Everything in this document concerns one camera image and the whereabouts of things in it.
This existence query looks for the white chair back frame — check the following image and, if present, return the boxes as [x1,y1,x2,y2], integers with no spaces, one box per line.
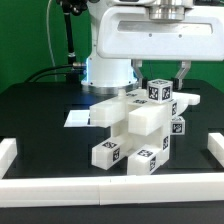
[90,89,200,136]

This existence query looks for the white U-shaped fence wall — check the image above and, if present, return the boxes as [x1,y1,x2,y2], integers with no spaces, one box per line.
[0,138,224,208]

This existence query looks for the white cable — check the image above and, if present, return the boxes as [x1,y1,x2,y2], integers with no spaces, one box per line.
[45,0,58,83]

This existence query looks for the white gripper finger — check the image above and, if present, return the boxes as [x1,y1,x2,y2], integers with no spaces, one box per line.
[131,59,148,89]
[173,61,191,90]

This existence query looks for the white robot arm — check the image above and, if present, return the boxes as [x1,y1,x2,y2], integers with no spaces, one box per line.
[82,0,224,93]

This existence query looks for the white tagged base sheet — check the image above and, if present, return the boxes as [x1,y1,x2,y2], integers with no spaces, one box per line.
[64,110,90,127]

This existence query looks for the white tagged cube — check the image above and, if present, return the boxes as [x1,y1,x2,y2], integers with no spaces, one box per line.
[171,116,185,135]
[147,79,173,104]

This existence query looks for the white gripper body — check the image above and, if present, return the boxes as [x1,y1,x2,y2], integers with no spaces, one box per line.
[97,6,224,61]

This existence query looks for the black cables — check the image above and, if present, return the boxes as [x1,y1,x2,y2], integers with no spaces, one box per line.
[22,61,87,84]

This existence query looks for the white chair seat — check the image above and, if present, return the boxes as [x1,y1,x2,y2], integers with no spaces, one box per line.
[110,121,170,164]

